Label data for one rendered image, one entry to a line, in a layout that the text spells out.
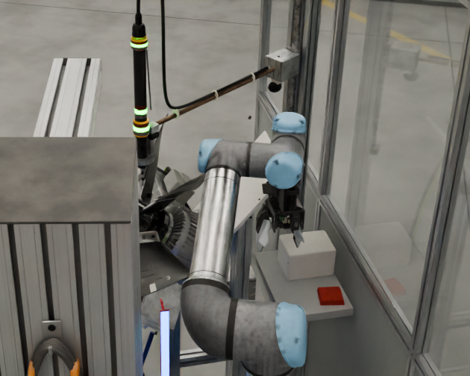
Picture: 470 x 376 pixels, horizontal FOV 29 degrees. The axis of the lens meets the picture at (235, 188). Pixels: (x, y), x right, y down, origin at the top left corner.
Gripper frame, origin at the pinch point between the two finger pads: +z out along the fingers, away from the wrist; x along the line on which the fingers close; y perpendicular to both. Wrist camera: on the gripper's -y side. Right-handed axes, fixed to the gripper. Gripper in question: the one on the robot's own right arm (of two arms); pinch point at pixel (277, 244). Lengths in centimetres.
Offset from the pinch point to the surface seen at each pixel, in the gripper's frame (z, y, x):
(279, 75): -5, -81, 24
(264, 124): 59, -167, 45
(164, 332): 36.1, -15.2, -25.1
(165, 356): 45, -15, -25
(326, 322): 93, -74, 45
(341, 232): 49, -68, 45
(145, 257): 29, -40, -26
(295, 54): -10, -86, 30
